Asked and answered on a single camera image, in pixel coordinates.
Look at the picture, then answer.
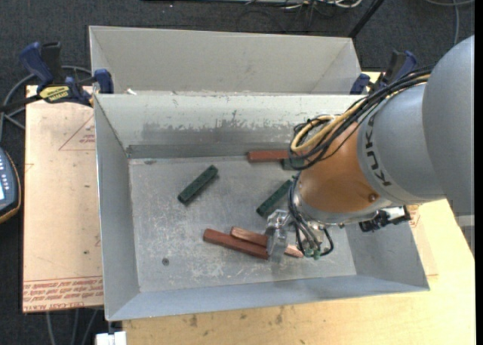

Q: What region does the red-brown flat block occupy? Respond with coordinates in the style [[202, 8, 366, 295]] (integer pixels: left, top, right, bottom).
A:
[[202, 228, 270, 260], [247, 149, 291, 165], [229, 226, 305, 259]]

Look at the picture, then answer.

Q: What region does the dark green flat block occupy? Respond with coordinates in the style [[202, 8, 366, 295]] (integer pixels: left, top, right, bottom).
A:
[[256, 179, 294, 217], [177, 165, 220, 207], [281, 157, 307, 171]]

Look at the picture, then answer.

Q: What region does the grey metal bin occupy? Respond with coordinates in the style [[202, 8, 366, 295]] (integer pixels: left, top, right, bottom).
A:
[[88, 25, 432, 322]]

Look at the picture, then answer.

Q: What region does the brown cardboard board red print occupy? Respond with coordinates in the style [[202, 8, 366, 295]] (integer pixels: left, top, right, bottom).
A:
[[22, 85, 105, 314]]

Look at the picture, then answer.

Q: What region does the black cylinder on white bracket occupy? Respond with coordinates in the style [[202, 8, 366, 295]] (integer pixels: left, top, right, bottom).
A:
[[358, 205, 412, 233]]

